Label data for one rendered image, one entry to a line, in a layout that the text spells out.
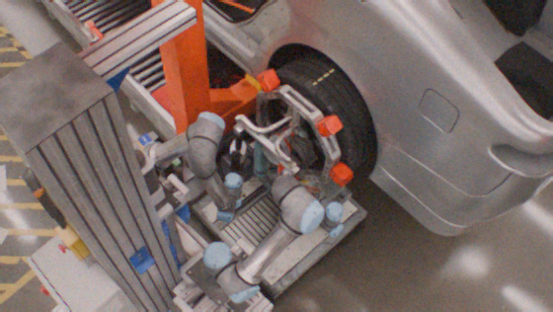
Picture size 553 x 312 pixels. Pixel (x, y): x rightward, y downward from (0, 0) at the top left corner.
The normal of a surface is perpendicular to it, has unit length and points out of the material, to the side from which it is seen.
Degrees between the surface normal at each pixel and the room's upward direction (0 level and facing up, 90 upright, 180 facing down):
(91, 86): 0
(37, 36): 0
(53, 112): 0
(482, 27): 22
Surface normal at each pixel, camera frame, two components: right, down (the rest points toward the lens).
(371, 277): 0.05, -0.55
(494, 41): 0.27, -0.31
